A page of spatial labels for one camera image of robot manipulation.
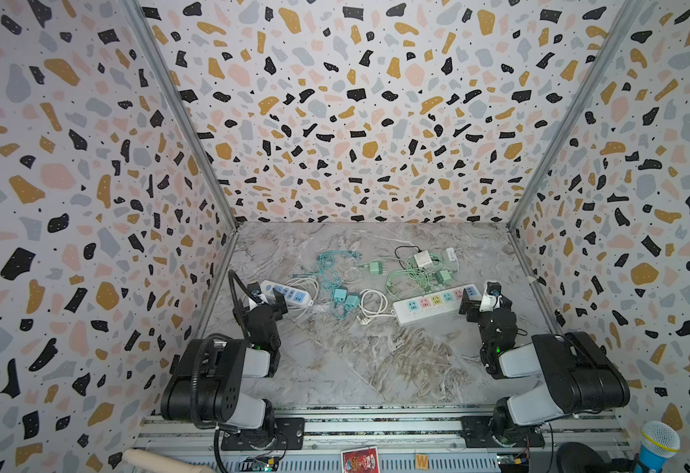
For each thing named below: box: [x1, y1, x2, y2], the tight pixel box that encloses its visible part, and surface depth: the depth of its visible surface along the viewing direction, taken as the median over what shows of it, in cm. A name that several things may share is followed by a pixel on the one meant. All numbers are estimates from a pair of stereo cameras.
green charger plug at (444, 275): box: [435, 270, 453, 285], surface depth 106 cm
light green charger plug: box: [369, 261, 384, 275], surface depth 108 cm
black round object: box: [556, 441, 611, 473], surface depth 72 cm
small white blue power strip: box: [259, 279, 313, 306], surface depth 97 cm
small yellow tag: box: [415, 454, 429, 471], surface depth 71 cm
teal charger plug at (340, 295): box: [334, 288, 347, 303], surface depth 99 cm
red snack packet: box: [340, 446, 381, 473], surface depth 70 cm
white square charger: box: [414, 250, 433, 268], surface depth 109 cm
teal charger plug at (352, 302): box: [345, 295, 360, 311], surface depth 99 cm
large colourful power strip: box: [392, 283, 483, 328], surface depth 97 cm
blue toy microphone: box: [634, 419, 681, 473], surface depth 53 cm
